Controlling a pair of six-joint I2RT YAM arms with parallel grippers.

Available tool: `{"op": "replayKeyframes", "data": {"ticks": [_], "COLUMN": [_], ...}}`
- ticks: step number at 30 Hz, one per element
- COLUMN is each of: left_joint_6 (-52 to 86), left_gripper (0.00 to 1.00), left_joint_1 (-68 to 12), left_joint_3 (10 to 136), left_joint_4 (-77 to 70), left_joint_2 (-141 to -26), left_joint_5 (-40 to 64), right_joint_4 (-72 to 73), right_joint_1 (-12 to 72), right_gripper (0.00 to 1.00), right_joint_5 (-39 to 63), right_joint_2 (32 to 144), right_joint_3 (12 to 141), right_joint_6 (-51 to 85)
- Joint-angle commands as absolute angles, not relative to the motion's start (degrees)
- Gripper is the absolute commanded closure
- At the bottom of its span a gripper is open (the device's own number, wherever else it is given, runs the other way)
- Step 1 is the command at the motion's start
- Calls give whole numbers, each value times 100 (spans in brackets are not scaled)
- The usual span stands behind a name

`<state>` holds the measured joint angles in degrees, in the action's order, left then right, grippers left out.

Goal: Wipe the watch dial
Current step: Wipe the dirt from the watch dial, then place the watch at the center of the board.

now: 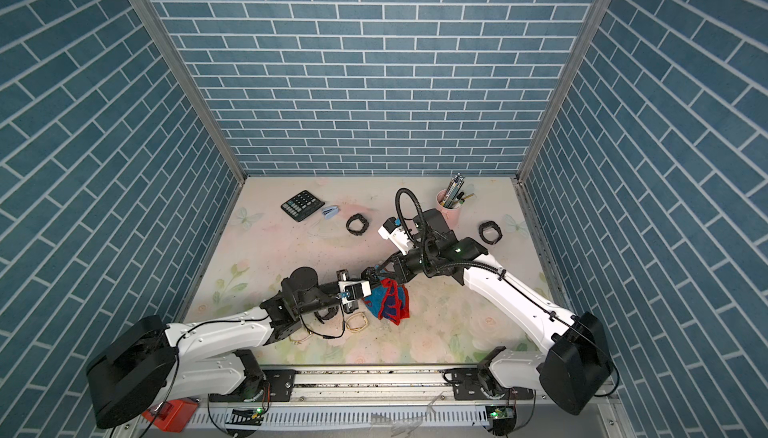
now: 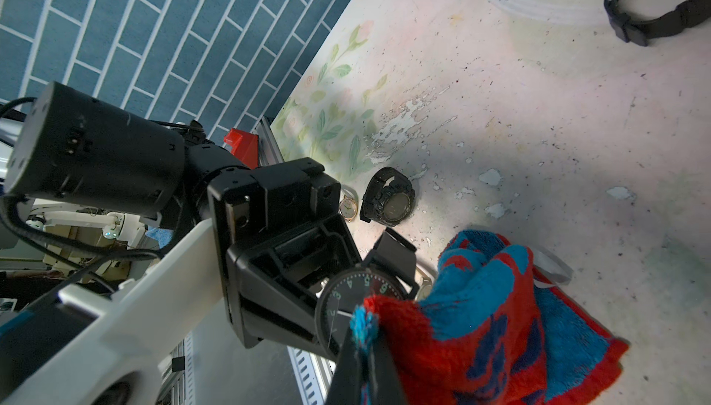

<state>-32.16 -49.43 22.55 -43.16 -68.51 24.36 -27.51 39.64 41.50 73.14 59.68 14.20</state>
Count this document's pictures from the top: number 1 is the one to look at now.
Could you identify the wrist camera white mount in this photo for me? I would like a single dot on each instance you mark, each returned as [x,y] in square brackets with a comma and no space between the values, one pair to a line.
[354,288]
[393,231]

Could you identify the gold watch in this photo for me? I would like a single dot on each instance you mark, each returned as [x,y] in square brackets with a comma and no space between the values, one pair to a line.
[300,336]
[356,322]

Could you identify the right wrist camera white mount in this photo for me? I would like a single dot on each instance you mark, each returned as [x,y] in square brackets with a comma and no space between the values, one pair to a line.
[393,231]

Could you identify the pens in cup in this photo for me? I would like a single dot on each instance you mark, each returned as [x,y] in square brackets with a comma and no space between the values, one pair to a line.
[454,195]

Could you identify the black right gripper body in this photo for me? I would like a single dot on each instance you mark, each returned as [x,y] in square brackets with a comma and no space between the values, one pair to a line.
[408,267]

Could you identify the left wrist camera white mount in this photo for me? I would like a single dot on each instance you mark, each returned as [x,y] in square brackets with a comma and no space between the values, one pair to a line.
[354,288]

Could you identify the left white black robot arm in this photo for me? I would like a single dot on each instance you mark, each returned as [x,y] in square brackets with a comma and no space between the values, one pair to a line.
[154,362]

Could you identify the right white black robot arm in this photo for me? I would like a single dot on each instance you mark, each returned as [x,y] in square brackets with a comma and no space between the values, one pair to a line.
[573,361]

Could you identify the pink pen holder cup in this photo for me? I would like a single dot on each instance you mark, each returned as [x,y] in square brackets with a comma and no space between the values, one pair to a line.
[450,215]

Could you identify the red box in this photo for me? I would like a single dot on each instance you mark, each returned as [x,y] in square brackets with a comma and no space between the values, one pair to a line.
[172,416]

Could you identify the light blue stapler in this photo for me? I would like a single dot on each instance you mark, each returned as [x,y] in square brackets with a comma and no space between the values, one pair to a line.
[330,212]

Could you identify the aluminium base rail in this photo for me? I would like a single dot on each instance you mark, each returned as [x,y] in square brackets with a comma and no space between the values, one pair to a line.
[399,399]

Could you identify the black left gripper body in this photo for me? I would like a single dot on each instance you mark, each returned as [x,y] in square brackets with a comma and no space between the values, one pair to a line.
[341,277]

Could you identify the red blue towel cloth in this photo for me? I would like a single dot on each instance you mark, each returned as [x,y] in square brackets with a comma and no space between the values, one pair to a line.
[389,301]

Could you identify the black desktop calculator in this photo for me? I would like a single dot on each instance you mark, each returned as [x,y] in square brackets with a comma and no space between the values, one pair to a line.
[302,205]

